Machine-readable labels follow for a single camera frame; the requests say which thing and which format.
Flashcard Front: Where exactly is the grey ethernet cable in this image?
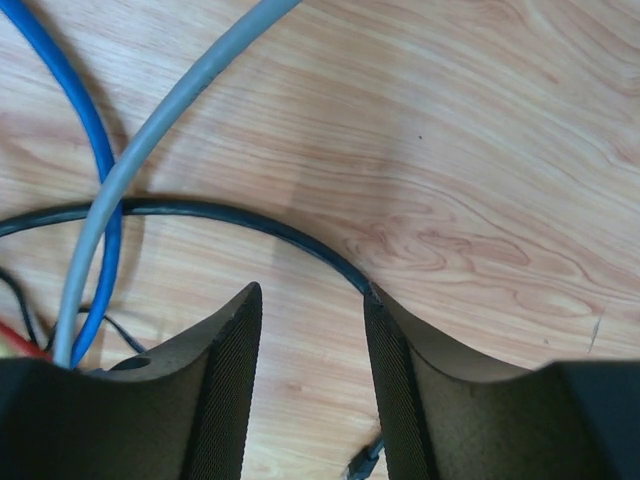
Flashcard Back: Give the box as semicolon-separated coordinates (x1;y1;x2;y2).
52;0;304;369

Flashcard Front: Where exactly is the black ethernet cable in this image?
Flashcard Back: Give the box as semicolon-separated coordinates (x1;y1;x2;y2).
0;197;389;480

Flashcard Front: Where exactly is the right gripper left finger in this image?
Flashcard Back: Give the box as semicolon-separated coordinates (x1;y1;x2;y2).
1;283;262;479

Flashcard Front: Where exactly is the thin black power cable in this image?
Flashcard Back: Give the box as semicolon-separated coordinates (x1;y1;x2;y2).
0;269;146;356

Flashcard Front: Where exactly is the red ethernet cable plugged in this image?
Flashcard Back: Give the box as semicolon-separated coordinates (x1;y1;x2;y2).
0;319;51;359

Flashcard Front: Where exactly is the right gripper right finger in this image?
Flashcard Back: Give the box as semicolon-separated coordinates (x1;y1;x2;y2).
363;284;639;479

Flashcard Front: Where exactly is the blue ethernet cable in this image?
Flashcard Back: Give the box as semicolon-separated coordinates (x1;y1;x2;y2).
2;0;124;369

